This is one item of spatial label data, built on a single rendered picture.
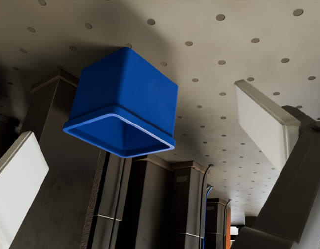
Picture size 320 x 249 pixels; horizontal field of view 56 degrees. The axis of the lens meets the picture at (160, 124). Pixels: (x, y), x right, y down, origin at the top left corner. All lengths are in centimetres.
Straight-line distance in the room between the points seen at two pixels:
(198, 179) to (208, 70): 37
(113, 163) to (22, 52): 30
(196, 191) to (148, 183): 11
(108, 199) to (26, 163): 44
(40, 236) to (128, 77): 21
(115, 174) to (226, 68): 35
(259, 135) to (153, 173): 53
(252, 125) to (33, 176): 13
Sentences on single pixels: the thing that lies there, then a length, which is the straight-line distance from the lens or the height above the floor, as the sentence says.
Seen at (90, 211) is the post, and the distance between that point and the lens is 60.
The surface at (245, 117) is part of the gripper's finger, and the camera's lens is 18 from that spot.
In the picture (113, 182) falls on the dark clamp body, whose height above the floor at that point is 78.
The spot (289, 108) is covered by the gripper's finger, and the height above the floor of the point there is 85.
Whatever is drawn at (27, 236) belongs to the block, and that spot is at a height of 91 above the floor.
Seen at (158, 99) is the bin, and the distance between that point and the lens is 37.
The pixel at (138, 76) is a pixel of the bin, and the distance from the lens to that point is 36.
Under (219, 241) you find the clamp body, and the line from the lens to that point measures 103.
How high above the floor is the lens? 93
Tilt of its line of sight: 25 degrees down
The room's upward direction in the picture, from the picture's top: 173 degrees counter-clockwise
